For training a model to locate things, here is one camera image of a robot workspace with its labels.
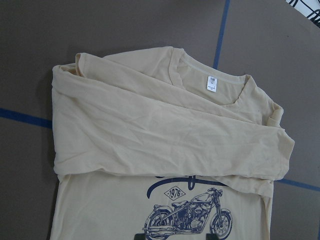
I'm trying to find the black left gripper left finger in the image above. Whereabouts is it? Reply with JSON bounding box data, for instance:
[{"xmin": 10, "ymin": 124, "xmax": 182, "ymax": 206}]
[{"xmin": 133, "ymin": 233, "xmax": 157, "ymax": 240}]

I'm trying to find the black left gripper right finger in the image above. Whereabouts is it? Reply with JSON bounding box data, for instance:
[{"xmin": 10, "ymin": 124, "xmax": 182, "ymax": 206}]
[{"xmin": 206, "ymin": 233, "xmax": 228, "ymax": 240}]

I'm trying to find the beige long-sleeve printed shirt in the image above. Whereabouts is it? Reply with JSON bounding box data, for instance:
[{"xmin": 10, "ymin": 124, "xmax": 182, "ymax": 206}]
[{"xmin": 50, "ymin": 46, "xmax": 295, "ymax": 240}]

